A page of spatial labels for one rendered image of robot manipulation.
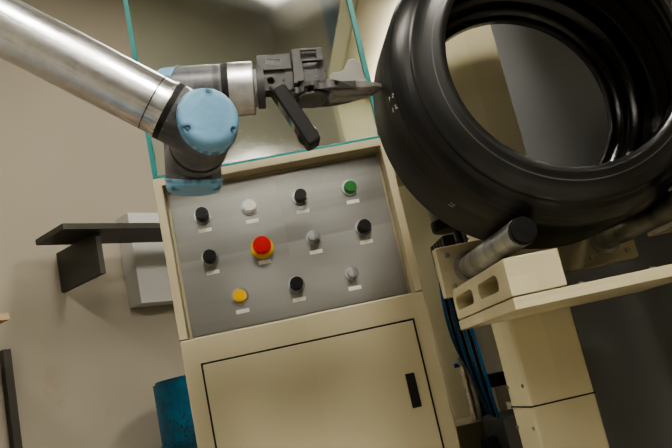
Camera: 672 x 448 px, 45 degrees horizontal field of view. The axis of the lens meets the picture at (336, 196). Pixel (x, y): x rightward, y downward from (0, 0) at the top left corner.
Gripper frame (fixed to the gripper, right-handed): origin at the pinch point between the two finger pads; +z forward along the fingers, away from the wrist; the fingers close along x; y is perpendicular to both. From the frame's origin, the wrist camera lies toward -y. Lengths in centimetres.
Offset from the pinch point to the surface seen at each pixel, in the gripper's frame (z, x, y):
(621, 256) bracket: 49, 24, -29
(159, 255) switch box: -81, 350, 40
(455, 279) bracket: 15.0, 23.8, -30.3
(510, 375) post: 26, 34, -49
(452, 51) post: 21.9, 26.4, 17.7
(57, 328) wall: -133, 319, 0
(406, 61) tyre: 3.9, -9.8, 0.9
